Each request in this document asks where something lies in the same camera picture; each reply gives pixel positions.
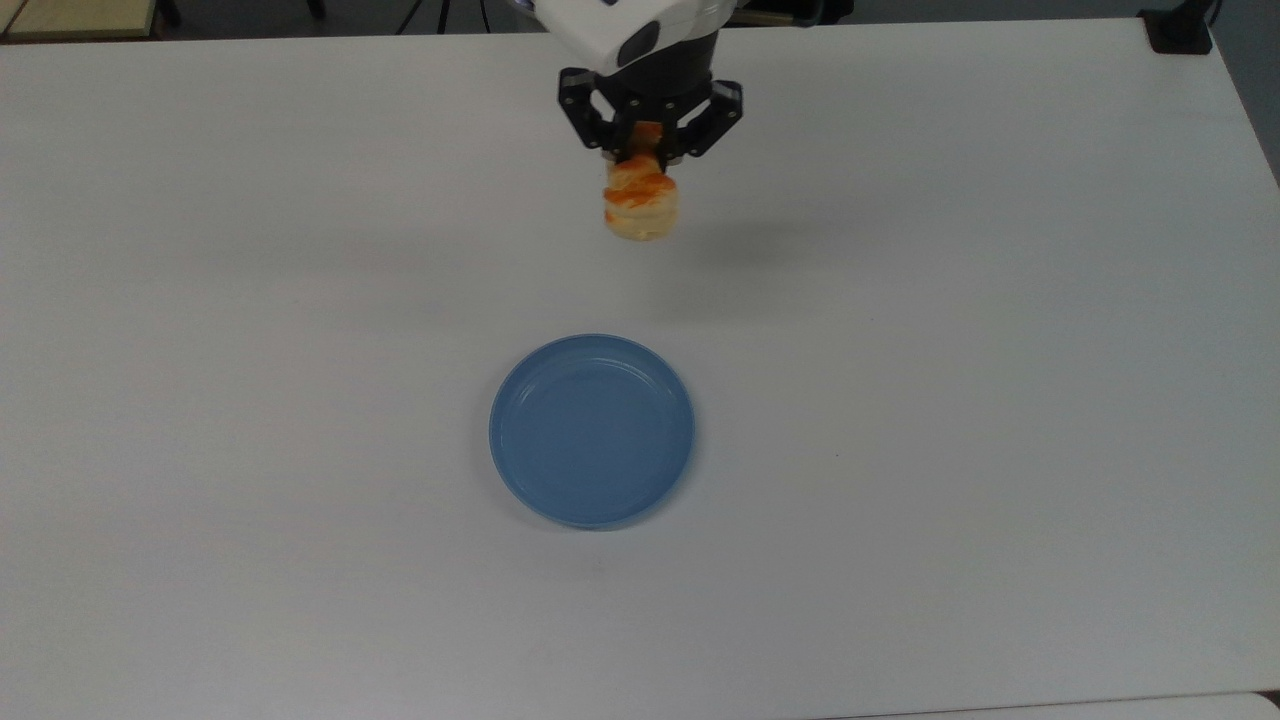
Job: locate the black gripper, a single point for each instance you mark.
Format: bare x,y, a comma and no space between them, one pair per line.
675,85

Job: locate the orange glazed bread loaf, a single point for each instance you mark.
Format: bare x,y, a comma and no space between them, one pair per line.
640,205

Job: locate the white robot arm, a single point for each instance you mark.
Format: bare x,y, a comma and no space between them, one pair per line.
610,25

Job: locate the blue round plate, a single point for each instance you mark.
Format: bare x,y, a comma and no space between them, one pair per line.
592,432

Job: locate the black tripod legs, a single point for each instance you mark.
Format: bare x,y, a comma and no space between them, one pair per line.
440,12

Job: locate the black table clamp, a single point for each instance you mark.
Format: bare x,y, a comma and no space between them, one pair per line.
1180,30

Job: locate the light wooden side table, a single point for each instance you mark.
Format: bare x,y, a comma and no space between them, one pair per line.
75,17

